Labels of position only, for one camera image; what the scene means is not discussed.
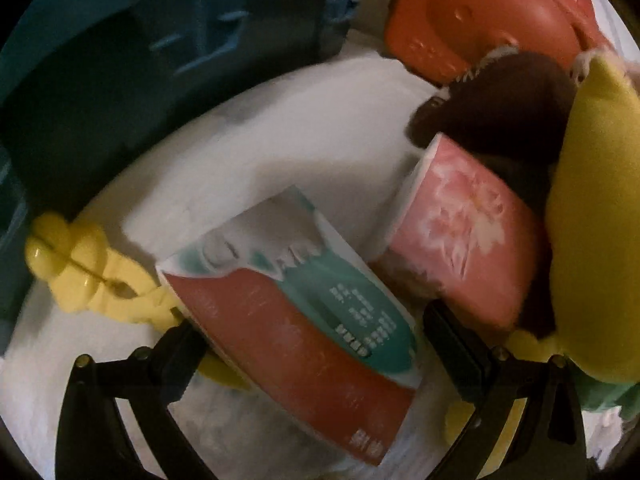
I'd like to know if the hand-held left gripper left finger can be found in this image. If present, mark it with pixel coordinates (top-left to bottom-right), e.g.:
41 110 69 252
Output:
54 321 216 480

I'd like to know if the yellow mouse plush toy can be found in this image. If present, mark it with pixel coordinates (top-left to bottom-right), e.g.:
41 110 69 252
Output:
407 47 640 466

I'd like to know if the blue plastic crate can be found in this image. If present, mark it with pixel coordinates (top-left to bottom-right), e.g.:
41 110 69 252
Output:
0 0 376 356

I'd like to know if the pink tissue box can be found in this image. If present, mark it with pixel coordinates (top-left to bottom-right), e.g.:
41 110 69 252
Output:
370 132 551 331

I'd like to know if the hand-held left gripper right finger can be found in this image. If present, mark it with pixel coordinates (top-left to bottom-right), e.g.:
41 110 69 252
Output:
422 302 588 480

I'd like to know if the green plush toy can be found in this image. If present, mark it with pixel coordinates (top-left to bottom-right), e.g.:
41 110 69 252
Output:
575 367 640 421

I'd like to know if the red green toothpaste box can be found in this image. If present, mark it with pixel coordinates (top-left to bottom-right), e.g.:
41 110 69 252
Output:
155 185 426 468

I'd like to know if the light blue floral bed sheet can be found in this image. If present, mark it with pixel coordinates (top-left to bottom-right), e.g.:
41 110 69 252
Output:
0 55 631 480

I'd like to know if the red toy suitcase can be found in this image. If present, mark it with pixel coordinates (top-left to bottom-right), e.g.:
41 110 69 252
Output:
384 0 618 86

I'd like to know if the yellow plastic toy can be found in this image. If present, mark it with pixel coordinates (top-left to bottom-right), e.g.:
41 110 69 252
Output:
25 211 251 391

